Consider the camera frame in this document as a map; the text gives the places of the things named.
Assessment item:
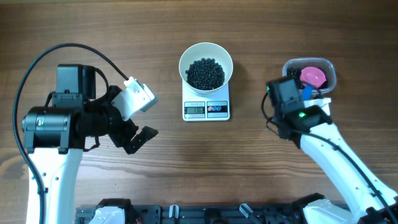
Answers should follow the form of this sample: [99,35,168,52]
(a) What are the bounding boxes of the black beans in bowl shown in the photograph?
[185,58,225,91]

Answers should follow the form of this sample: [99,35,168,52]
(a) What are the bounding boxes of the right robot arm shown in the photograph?
[264,77,397,223]

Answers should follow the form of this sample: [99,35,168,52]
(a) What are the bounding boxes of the clear plastic container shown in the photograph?
[282,57,337,94]

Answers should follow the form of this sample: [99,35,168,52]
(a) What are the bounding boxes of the black aluminium base frame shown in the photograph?
[74,198,349,224]

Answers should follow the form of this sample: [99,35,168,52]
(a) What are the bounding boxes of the black beans in container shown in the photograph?
[287,67,328,90]

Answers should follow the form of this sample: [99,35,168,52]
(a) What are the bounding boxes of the white bowl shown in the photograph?
[178,42,234,95]

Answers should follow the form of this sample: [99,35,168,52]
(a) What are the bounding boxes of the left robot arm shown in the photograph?
[22,64,158,223]

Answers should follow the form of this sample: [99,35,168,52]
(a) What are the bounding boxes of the pink scoop blue handle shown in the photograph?
[300,67,326,101]

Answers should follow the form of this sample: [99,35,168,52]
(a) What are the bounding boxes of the white digital kitchen scale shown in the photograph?
[182,83,231,122]

